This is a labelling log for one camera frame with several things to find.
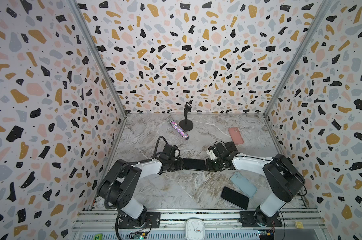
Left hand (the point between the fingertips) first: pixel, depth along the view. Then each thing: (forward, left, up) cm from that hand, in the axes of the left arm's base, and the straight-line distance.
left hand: (186, 164), depth 90 cm
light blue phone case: (-8, -30, -4) cm, 31 cm away
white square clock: (-33, -4, 0) cm, 33 cm away
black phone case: (+1, -5, -3) cm, 6 cm away
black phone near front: (-18, -27, -6) cm, 33 cm away
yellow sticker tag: (-32, -55, -2) cm, 63 cm away
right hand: (-2, -9, 0) cm, 9 cm away
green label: (-35, +40, -1) cm, 53 cm away
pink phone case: (+24, -37, -5) cm, 44 cm away
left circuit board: (-34, +22, -4) cm, 41 cm away
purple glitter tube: (+27, +5, -1) cm, 27 cm away
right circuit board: (-35, -39, -4) cm, 52 cm away
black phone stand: (+35, -1, -5) cm, 35 cm away
